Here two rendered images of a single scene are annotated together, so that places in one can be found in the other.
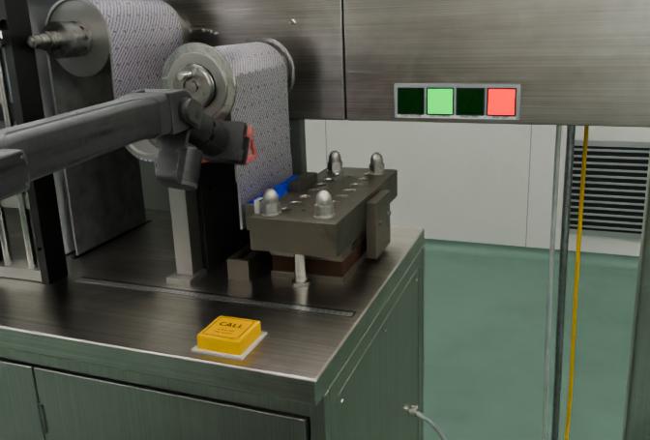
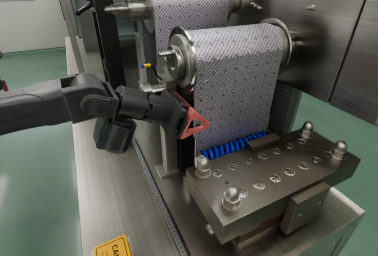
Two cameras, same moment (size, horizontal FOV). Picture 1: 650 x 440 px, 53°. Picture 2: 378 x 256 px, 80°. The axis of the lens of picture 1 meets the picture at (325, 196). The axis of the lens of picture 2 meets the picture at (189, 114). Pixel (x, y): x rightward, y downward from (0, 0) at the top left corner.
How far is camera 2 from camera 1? 0.82 m
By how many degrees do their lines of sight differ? 42
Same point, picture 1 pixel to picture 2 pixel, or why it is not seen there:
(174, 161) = (97, 134)
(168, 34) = (214, 7)
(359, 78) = (354, 74)
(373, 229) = (290, 218)
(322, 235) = (216, 222)
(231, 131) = (174, 111)
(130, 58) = (172, 25)
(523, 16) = not seen: outside the picture
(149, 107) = (32, 104)
